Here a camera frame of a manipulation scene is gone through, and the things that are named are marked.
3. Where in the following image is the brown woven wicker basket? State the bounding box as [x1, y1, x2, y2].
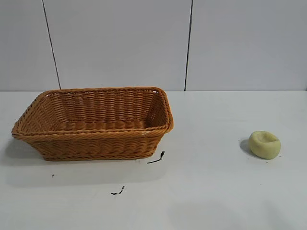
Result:
[11, 86, 175, 161]

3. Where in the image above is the pale yellow egg yolk pastry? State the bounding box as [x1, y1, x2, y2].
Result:
[248, 130, 282, 160]

